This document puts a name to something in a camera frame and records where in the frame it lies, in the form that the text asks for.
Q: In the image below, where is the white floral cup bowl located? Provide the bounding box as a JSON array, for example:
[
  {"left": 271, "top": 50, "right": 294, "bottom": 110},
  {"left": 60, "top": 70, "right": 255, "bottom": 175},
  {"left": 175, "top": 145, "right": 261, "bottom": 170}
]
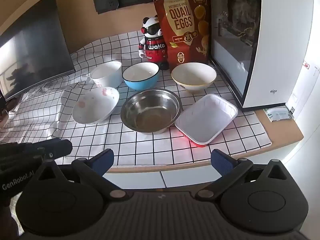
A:
[{"left": 89, "top": 61, "right": 123, "bottom": 88}]

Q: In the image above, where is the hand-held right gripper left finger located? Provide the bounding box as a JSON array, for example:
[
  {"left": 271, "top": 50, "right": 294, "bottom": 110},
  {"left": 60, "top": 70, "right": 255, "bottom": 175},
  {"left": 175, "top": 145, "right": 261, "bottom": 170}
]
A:
[{"left": 31, "top": 149, "right": 127, "bottom": 202}]

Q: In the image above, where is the red foil tray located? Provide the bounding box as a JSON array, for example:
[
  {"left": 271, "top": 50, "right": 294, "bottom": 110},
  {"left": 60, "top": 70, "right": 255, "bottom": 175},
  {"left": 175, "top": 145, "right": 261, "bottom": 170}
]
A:
[{"left": 174, "top": 94, "right": 238, "bottom": 148}]

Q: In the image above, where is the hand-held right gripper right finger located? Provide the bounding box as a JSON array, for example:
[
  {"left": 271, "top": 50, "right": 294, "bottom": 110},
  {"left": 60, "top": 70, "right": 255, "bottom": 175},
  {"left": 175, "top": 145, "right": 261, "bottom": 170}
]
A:
[{"left": 195, "top": 149, "right": 298, "bottom": 202}]

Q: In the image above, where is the white drawer front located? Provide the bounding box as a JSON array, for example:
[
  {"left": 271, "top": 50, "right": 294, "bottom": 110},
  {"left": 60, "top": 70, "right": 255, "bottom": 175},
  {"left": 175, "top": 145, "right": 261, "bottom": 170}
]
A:
[
  {"left": 161, "top": 164, "right": 220, "bottom": 188},
  {"left": 104, "top": 171, "right": 167, "bottom": 190}
]

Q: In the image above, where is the green white small packet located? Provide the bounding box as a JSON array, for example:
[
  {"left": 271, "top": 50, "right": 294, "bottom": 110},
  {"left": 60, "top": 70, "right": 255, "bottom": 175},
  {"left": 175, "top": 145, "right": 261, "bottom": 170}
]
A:
[{"left": 264, "top": 107, "right": 293, "bottom": 122}]

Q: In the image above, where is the stainless steel bowl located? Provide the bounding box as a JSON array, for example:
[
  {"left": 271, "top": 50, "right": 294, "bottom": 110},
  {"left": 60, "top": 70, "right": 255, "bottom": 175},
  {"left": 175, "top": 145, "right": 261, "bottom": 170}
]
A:
[{"left": 120, "top": 89, "right": 182, "bottom": 135}]

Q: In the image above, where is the black curved monitor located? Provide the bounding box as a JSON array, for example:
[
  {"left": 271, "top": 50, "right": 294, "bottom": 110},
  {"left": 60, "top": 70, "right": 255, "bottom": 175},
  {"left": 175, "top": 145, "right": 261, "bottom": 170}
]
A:
[{"left": 0, "top": 0, "right": 77, "bottom": 102}]

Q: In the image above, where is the blue bowl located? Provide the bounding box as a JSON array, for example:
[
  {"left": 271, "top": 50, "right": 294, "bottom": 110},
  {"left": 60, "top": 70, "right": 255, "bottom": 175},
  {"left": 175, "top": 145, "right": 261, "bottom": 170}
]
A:
[{"left": 122, "top": 62, "right": 160, "bottom": 92}]

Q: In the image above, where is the panda robot toy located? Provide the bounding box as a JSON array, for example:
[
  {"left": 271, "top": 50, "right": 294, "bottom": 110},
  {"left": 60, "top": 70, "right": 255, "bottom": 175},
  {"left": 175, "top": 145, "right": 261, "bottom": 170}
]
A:
[{"left": 138, "top": 16, "right": 168, "bottom": 71}]

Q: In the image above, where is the black wall power strip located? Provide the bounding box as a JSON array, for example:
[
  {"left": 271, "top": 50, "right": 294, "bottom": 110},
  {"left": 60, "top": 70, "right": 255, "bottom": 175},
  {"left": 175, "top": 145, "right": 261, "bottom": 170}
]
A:
[{"left": 93, "top": 0, "right": 160, "bottom": 15}]

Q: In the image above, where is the red brown snack bag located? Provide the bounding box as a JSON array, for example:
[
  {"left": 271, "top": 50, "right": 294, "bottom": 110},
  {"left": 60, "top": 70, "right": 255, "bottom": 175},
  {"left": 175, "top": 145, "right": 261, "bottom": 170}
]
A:
[{"left": 152, "top": 0, "right": 213, "bottom": 72}]

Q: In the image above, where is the white black grid tablecloth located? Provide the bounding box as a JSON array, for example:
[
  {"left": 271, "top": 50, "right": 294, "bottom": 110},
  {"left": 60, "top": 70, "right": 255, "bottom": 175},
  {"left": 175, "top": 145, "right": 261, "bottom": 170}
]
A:
[{"left": 0, "top": 29, "right": 273, "bottom": 167}]

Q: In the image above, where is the cream yellow bowl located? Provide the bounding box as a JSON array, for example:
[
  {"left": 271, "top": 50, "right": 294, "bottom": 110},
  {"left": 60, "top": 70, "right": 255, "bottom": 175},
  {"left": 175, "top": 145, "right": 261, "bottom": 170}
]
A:
[{"left": 171, "top": 62, "right": 217, "bottom": 94}]

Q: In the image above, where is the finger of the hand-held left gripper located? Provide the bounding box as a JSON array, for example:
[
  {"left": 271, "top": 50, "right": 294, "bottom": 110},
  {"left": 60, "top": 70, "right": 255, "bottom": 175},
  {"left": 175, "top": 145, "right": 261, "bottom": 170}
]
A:
[{"left": 19, "top": 139, "right": 73, "bottom": 161}]

